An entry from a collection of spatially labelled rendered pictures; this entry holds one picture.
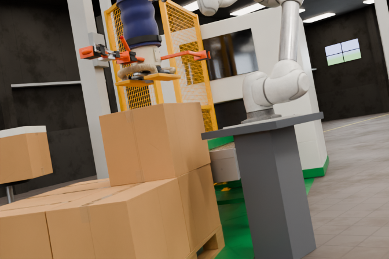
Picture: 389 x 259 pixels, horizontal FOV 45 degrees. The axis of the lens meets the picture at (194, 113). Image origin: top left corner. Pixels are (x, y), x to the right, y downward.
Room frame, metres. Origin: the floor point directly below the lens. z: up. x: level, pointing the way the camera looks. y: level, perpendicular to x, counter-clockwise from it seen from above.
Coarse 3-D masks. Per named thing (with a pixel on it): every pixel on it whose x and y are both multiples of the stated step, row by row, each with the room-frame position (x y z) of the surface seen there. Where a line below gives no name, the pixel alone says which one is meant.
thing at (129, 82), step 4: (124, 80) 2.70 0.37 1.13; (128, 80) 2.69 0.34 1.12; (132, 80) 2.71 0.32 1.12; (136, 80) 2.76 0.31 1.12; (140, 80) 2.82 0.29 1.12; (144, 80) 2.90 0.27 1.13; (116, 84) 2.71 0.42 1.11; (120, 84) 2.71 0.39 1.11; (124, 84) 2.73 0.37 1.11; (128, 84) 2.76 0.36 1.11; (132, 84) 2.80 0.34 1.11; (136, 84) 2.84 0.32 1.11; (140, 84) 2.88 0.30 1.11; (144, 84) 2.92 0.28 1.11; (148, 84) 2.96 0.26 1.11
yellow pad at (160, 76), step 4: (144, 76) 2.65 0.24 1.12; (148, 76) 2.64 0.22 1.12; (152, 76) 2.63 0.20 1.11; (156, 76) 2.62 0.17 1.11; (160, 76) 2.65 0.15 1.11; (164, 76) 2.69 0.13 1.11; (168, 76) 2.74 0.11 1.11; (172, 76) 2.79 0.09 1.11; (176, 76) 2.85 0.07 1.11; (180, 76) 2.92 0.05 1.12; (160, 80) 2.86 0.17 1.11; (164, 80) 2.90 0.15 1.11; (168, 80) 2.94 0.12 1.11
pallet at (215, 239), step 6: (216, 228) 2.93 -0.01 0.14; (210, 234) 2.80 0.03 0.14; (216, 234) 2.91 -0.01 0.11; (222, 234) 3.03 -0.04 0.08; (204, 240) 2.69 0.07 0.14; (210, 240) 2.91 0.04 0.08; (216, 240) 2.90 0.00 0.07; (222, 240) 3.00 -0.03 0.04; (198, 246) 2.58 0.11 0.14; (204, 246) 2.93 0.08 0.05; (210, 246) 2.92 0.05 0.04; (216, 246) 2.90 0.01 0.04; (222, 246) 2.98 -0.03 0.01; (192, 252) 2.48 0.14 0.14; (204, 252) 2.89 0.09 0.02; (210, 252) 2.86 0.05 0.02; (216, 252) 2.86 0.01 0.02; (186, 258) 2.39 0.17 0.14; (192, 258) 2.47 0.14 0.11; (198, 258) 2.77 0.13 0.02; (204, 258) 2.75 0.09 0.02; (210, 258) 2.73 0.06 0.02
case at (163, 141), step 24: (120, 120) 2.55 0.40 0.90; (144, 120) 2.50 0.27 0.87; (168, 120) 2.50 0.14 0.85; (192, 120) 2.83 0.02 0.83; (120, 144) 2.56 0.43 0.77; (144, 144) 2.51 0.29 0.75; (168, 144) 2.46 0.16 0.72; (192, 144) 2.77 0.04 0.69; (120, 168) 2.57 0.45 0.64; (144, 168) 2.52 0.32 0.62; (168, 168) 2.47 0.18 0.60; (192, 168) 2.70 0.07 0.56
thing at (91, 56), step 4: (80, 48) 2.23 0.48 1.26; (84, 48) 2.23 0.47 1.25; (88, 48) 2.22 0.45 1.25; (92, 48) 2.22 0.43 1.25; (96, 48) 2.25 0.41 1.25; (80, 52) 2.24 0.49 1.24; (92, 52) 2.21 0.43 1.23; (96, 52) 2.24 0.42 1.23; (80, 56) 2.24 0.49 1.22; (84, 56) 2.23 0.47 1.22; (88, 56) 2.22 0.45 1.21; (92, 56) 2.23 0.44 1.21; (96, 56) 2.25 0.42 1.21; (100, 56) 2.27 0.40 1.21
